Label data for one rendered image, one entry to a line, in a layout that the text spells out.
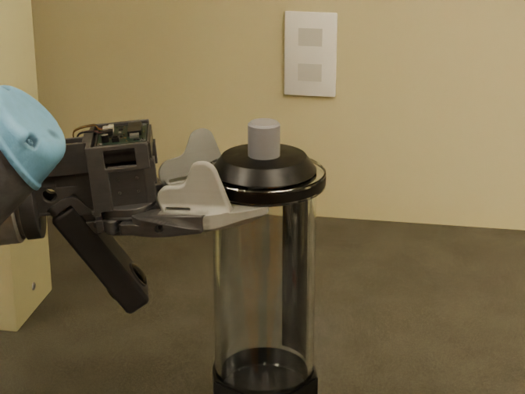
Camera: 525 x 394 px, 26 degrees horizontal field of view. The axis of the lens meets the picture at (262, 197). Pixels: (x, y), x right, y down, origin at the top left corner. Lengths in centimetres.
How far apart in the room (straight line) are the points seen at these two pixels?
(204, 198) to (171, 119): 65
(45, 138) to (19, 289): 45
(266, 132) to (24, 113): 22
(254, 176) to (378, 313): 39
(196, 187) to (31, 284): 40
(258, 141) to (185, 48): 60
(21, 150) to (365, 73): 78
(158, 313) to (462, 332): 34
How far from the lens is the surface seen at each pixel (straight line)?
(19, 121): 84
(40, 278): 133
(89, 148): 95
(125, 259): 103
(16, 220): 98
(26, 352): 124
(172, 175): 103
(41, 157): 84
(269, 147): 97
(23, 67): 125
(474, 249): 148
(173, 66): 157
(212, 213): 95
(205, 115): 158
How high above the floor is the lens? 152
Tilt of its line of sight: 21 degrees down
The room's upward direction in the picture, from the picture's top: straight up
